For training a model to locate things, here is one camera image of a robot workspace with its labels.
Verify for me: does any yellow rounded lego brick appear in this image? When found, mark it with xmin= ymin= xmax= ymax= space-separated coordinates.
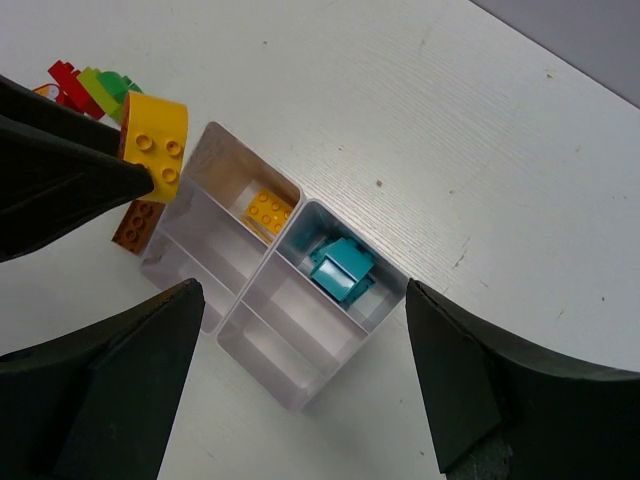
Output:
xmin=119 ymin=91 xmax=188 ymax=204

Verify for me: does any white divided container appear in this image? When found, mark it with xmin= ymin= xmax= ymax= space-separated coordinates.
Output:
xmin=141 ymin=122 xmax=304 ymax=334
xmin=217 ymin=199 xmax=408 ymax=411

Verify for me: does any red flower lego piece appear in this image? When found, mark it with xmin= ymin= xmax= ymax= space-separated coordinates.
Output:
xmin=34 ymin=83 xmax=61 ymax=102

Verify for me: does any teal rounded lego brick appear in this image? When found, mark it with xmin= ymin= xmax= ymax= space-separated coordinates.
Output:
xmin=308 ymin=237 xmax=375 ymax=309

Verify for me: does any lime green lego brick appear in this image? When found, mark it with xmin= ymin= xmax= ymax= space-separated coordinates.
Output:
xmin=77 ymin=67 xmax=123 ymax=122

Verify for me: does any red long lego brick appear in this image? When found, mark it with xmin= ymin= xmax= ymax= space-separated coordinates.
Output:
xmin=48 ymin=60 xmax=104 ymax=120

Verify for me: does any dark green lego brick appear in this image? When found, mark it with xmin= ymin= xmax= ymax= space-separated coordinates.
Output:
xmin=97 ymin=71 xmax=143 ymax=124

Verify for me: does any white right divided container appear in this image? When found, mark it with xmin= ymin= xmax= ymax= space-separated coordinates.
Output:
xmin=217 ymin=199 xmax=408 ymax=411

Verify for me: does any white left divided container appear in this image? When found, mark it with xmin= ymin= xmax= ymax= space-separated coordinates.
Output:
xmin=141 ymin=122 xmax=304 ymax=334

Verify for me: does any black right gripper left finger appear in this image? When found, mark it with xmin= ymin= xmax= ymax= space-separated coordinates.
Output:
xmin=1 ymin=279 xmax=205 ymax=479

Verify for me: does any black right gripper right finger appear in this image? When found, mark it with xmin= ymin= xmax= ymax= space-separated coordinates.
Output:
xmin=406 ymin=280 xmax=639 ymax=479

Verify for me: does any brown lego plate upside down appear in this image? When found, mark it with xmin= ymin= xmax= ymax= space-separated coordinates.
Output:
xmin=112 ymin=200 xmax=165 ymax=255

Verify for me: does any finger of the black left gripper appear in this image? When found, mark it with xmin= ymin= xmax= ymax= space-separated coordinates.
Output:
xmin=1 ymin=78 xmax=154 ymax=260

